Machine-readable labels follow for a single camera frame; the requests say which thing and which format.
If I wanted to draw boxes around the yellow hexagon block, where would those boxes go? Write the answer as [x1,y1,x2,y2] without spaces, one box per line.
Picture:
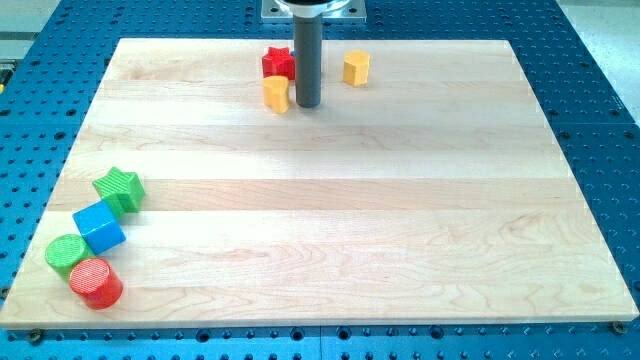
[343,49,371,87]

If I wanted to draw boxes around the silver robot flange mount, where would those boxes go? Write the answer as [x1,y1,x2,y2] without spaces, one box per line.
[258,0,367,24]

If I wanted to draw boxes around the red cylinder block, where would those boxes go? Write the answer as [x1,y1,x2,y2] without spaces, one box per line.
[69,257,123,310]

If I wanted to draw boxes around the blue cube block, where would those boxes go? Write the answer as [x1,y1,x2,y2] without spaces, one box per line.
[72,200,126,255]

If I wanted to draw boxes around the green cylinder block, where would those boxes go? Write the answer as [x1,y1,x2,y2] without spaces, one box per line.
[45,234,94,281]

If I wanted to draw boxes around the red star block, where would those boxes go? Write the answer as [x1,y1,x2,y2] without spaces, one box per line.
[262,47,296,80]

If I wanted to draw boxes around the yellow heart block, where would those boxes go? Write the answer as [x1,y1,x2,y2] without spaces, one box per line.
[262,75,290,114]

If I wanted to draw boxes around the light wooden board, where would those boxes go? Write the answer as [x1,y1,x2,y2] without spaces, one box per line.
[1,38,638,329]

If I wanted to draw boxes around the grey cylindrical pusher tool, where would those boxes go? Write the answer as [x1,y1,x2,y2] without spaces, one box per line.
[293,15,322,108]

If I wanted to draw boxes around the green star block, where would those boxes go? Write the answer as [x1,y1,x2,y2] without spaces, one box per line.
[92,167,146,217]

